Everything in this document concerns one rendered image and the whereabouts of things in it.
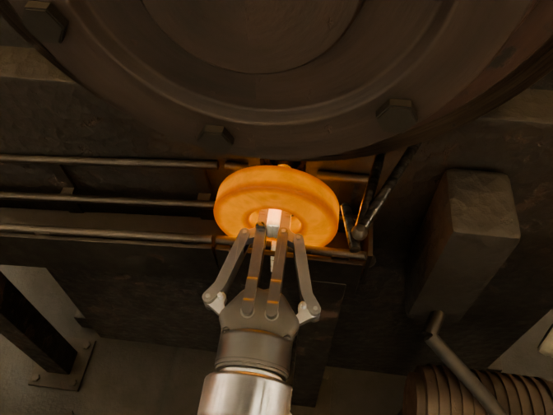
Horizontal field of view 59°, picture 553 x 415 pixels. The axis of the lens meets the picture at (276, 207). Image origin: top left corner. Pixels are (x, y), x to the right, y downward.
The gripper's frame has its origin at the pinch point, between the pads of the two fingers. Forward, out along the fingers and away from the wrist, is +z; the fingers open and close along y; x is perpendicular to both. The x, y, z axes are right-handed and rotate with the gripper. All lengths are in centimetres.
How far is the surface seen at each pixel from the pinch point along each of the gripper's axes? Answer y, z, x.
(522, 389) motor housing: 36.8, -11.4, -23.5
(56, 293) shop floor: -65, 14, -77
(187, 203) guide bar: -13.0, 3.4, -6.6
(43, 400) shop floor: -57, -14, -76
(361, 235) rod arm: 8.6, -11.4, 14.7
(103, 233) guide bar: -22.9, -2.8, -6.2
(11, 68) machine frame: -32.7, 8.9, 10.5
